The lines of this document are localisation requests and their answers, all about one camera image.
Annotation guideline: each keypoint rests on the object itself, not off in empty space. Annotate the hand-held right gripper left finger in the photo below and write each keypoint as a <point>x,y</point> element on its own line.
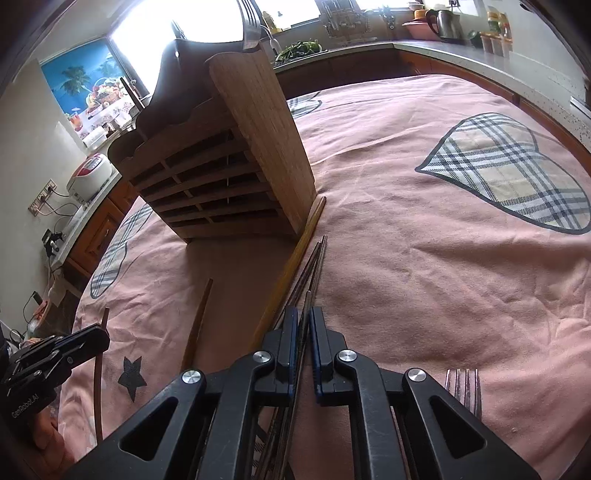
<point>291,344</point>

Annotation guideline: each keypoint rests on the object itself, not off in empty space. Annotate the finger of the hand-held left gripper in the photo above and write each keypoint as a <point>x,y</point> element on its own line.
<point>78,346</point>

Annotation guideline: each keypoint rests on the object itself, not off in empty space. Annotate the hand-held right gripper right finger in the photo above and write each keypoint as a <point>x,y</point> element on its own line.
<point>316,350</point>

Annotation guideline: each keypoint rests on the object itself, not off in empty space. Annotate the dark brown chopstick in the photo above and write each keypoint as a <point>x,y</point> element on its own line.
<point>134,106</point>
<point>98,392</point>

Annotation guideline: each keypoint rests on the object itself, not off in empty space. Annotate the light wooden chopstick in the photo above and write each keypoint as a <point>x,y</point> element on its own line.
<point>295,258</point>

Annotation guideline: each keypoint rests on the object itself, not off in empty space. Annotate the bamboo utensil holder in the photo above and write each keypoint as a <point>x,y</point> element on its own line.
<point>258,138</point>

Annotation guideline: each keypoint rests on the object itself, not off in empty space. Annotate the person's left hand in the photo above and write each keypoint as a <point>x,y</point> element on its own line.
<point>48,436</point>

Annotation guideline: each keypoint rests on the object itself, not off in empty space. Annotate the brown wooden chopstick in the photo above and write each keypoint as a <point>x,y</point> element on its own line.
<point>201,314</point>

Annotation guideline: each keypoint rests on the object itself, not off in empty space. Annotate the black power adapter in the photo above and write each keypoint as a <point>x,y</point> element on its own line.
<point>53,241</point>

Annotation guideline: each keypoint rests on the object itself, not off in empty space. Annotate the pink blanket with plaid hearts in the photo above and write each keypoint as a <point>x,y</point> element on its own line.
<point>415,300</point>

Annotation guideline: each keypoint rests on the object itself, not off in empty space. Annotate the metal fork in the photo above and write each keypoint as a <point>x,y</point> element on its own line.
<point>251,27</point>
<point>461,387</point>

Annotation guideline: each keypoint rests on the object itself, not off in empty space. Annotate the red and white rice cooker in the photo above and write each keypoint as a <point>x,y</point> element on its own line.
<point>92,177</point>

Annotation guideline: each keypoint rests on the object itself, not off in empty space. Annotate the white paper towel roll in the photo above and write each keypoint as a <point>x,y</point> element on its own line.
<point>96,137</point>

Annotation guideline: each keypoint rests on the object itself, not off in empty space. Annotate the green leafy vegetables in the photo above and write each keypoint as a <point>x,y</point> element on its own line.
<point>298,48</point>

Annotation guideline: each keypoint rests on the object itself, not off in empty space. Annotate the chrome sink faucet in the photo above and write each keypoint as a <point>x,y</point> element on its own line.
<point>272,44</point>

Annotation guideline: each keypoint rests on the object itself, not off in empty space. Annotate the kitchen window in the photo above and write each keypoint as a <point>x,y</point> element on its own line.
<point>138,46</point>

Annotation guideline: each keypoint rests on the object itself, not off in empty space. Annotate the metal dish rack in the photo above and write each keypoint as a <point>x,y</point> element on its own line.
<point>346,21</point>

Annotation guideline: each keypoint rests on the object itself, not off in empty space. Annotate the pink plastic basin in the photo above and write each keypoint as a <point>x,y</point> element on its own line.
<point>418,28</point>

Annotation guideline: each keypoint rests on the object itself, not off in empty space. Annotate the steel electric kettle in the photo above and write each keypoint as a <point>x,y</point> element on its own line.
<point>445,25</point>

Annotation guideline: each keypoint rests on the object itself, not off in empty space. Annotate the dark green cup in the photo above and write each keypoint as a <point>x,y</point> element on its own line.
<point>473,38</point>

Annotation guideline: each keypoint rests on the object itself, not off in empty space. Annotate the clear seasoning jar set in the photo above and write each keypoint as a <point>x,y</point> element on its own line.
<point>495,44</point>

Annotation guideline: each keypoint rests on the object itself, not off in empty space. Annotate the yellow condiment bottles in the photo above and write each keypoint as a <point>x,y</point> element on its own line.
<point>498,22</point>

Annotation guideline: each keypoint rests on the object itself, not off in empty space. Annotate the wall power outlet strip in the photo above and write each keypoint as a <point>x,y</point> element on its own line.
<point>42,198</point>

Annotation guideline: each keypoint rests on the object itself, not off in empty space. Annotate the tropical fruit wall poster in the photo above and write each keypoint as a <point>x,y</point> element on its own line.
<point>74,83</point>

